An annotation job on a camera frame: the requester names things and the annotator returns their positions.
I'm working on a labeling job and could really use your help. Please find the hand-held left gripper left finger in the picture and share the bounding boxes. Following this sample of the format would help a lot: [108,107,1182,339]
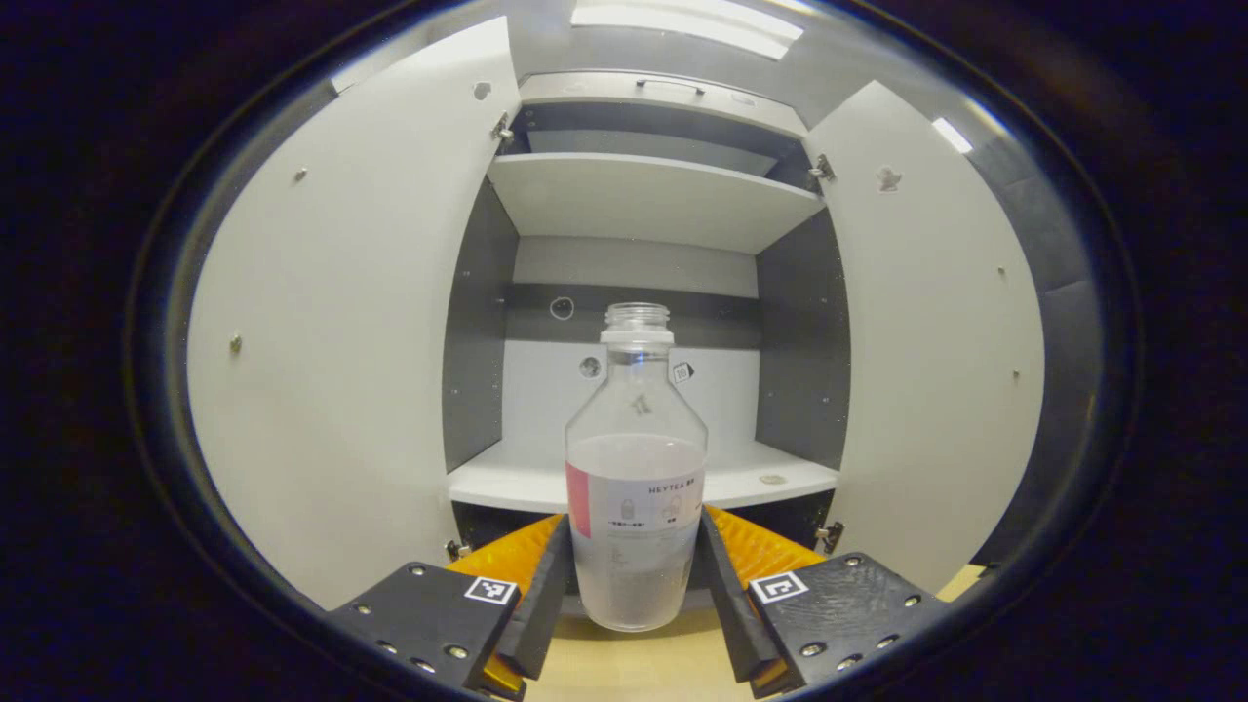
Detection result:
[327,514,574,701]

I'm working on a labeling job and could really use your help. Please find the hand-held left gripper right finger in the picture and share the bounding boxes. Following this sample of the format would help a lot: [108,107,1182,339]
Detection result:
[697,505,952,699]

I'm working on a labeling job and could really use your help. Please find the clear plastic bottle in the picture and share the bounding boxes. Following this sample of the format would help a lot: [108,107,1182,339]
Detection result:
[565,302,710,633]

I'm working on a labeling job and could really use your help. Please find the grey cabinet door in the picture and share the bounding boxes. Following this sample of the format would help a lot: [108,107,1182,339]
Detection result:
[804,80,1046,596]
[185,15,523,612]

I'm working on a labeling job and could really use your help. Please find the grey cabinet drawer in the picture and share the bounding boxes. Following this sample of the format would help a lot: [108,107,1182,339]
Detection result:
[517,71,810,137]

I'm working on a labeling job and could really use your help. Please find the grey cabinet shelf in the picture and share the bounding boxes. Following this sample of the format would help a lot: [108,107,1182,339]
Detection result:
[486,151,828,256]

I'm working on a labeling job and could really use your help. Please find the large ceiling light panel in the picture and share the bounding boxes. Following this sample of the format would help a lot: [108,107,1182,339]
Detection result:
[570,0,805,59]

